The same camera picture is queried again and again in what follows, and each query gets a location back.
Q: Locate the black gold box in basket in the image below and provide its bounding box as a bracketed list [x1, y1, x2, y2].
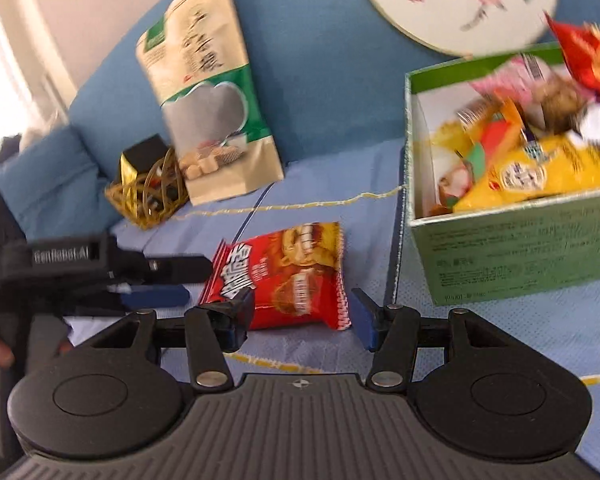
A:
[119, 134, 169, 184]

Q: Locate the orange green snack packet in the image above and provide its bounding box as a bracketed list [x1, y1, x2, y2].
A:
[430, 96, 524, 216]

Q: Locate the red orange snack bag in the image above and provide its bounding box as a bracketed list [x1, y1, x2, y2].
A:
[545, 14, 600, 94]

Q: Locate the large beige green snack bag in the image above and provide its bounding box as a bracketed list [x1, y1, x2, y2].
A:
[136, 0, 284, 205]

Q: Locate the red chips snack bag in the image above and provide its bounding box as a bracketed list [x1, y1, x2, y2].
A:
[200, 222, 351, 330]

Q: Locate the green white cardboard box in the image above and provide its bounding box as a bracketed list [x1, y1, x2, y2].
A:
[401, 52, 600, 306]

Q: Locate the woven gold wicker basket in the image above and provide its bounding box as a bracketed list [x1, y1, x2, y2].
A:
[104, 148, 189, 230]

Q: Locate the pink snack packet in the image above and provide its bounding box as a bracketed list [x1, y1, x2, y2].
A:
[469, 53, 556, 106]

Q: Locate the blue throw pillow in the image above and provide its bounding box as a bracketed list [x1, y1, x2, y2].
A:
[0, 126, 121, 240]

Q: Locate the yellow snack packet in box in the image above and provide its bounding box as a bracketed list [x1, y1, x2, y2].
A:
[453, 132, 600, 212]

